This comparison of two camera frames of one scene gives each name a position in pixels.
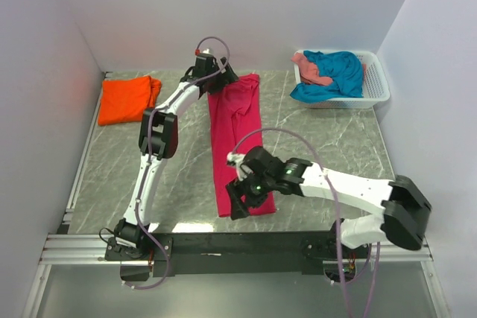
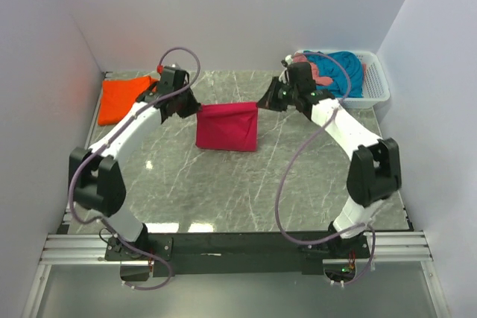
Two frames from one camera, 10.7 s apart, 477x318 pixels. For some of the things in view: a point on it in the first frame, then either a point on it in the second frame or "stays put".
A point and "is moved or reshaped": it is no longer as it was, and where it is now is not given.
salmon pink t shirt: [308, 71] stays put
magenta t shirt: [234, 127] is moved or reshaped
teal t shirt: [343, 68] stays put
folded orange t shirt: [124, 100] stays put
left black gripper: [226, 78] → [192, 108]
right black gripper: [239, 208] → [269, 100]
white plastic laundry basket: [376, 88] stays put
